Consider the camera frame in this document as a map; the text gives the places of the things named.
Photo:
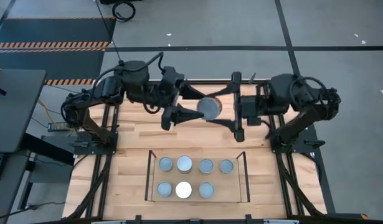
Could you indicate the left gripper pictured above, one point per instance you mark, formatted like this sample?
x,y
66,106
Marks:
x,y
167,119

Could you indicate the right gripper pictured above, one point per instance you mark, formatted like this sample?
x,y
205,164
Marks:
x,y
253,105

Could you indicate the red label food can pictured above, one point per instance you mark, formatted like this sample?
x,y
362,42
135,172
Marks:
x,y
209,108

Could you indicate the silver lid food can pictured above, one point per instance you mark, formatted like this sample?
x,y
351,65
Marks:
x,y
206,190
226,166

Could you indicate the tall blue label can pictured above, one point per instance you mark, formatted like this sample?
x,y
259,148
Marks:
x,y
184,164

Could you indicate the spaghetti sauce can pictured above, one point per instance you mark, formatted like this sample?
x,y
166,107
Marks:
x,y
206,165

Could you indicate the green label food can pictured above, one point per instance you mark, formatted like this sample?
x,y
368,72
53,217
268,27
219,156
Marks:
x,y
165,164

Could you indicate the tall yellow carrots can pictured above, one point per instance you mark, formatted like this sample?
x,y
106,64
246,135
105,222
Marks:
x,y
183,189

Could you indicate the tomato print food can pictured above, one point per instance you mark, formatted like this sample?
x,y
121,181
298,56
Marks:
x,y
164,189

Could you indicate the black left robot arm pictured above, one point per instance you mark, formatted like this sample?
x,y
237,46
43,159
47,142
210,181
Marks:
x,y
132,81

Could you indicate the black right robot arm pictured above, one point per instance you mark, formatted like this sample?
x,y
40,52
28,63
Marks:
x,y
281,90

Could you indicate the black hazard-striped floor mat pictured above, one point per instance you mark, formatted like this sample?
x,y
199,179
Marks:
x,y
54,31

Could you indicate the dark grey desk top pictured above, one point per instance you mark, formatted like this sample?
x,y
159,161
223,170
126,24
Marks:
x,y
17,109

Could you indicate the black aluminium rig frame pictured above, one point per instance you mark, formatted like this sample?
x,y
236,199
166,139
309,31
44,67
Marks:
x,y
210,82

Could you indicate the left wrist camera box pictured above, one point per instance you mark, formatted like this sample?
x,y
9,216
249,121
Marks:
x,y
174,77

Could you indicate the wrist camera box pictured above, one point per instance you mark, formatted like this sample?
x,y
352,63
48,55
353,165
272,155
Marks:
x,y
254,121
174,77

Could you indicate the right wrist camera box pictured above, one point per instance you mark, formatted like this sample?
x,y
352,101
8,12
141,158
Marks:
x,y
254,121

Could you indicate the black desk support frame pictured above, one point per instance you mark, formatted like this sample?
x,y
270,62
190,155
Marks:
x,y
48,147

